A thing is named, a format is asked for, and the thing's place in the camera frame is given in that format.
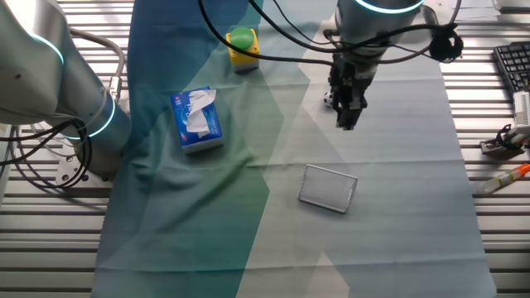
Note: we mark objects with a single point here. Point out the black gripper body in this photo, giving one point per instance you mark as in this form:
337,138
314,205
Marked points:
354,78

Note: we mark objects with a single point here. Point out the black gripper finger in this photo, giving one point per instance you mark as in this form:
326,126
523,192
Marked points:
343,113
356,111

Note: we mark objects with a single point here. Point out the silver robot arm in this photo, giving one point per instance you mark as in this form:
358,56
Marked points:
41,62

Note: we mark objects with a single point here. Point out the yellow box green push button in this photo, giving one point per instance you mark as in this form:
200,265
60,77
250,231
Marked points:
242,39

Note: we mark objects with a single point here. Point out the blue green patterned tablecloth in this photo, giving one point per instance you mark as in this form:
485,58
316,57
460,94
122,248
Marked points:
372,248

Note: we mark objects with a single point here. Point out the white paper sheet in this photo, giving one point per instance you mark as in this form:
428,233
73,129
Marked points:
476,14

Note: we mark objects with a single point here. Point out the black clamp tool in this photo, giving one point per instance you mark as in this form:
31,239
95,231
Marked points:
503,145

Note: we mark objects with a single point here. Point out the clear tube orange cap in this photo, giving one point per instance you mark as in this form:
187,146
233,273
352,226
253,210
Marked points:
503,179

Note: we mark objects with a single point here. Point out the blue tissue box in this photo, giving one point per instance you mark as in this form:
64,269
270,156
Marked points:
182,124

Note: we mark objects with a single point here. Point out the black keyboard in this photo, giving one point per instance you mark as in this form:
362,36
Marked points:
515,62

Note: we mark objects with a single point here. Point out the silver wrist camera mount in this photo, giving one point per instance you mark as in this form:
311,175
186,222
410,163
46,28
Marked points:
430,16

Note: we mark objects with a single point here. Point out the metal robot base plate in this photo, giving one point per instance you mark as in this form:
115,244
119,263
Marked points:
64,174

